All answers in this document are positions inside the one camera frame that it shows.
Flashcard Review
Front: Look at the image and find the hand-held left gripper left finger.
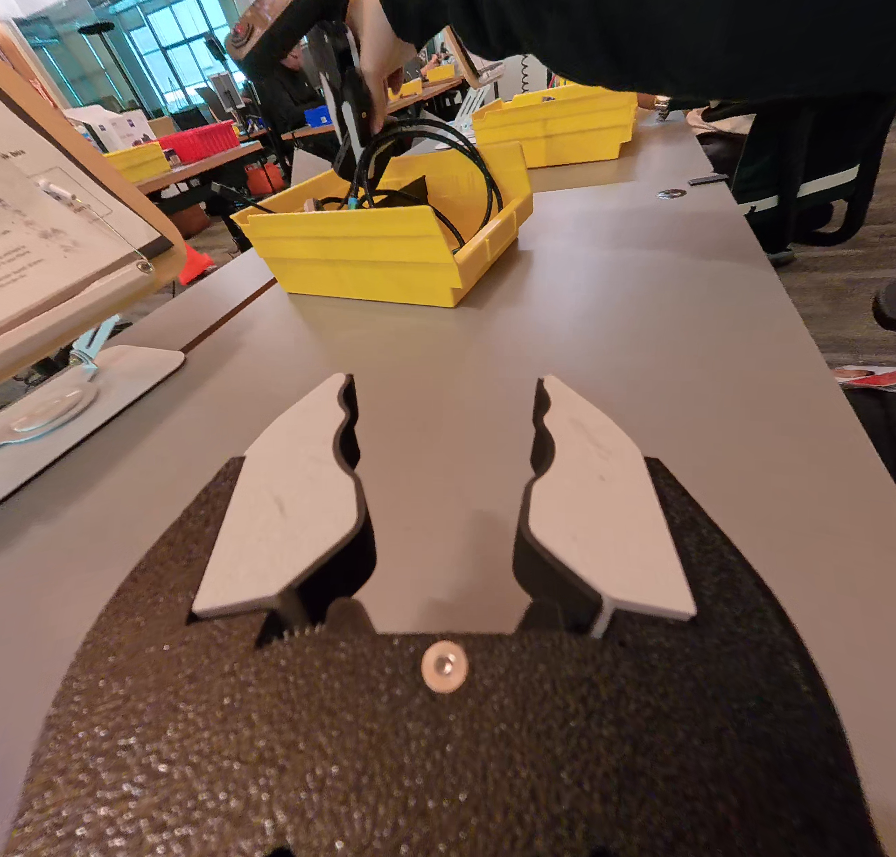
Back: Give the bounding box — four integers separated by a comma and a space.
189, 372, 379, 634

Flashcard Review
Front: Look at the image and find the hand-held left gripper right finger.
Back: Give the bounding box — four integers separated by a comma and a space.
512, 374, 699, 641

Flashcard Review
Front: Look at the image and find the black braided hub cable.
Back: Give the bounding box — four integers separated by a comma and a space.
346, 116, 506, 254

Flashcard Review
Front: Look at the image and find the yellow plastic bin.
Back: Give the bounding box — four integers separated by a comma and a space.
230, 141, 534, 309
105, 141, 172, 184
471, 83, 639, 169

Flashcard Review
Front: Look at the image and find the grey desk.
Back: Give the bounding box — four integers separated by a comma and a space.
0, 104, 896, 857

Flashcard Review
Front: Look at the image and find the person's right hand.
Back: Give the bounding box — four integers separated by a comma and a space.
345, 0, 422, 137

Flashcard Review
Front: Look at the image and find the red plastic bin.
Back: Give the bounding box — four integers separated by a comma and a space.
155, 120, 240, 163

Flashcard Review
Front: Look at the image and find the black floor lamp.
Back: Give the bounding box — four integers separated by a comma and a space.
76, 20, 144, 112

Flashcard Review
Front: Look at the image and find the clear round disc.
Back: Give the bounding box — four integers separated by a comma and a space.
0, 379, 99, 445

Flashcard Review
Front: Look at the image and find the orange traffic cone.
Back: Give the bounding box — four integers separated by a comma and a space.
177, 239, 216, 285

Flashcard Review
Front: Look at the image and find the red and white magazine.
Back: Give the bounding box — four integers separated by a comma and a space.
833, 365, 896, 390

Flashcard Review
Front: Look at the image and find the wooden document stand with papers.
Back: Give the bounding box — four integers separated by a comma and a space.
0, 22, 189, 385

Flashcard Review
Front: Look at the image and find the grey stand base plate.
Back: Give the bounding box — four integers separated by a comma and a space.
0, 344, 186, 502

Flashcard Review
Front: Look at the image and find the light blue stand bracket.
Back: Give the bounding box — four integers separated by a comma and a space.
69, 314, 121, 376

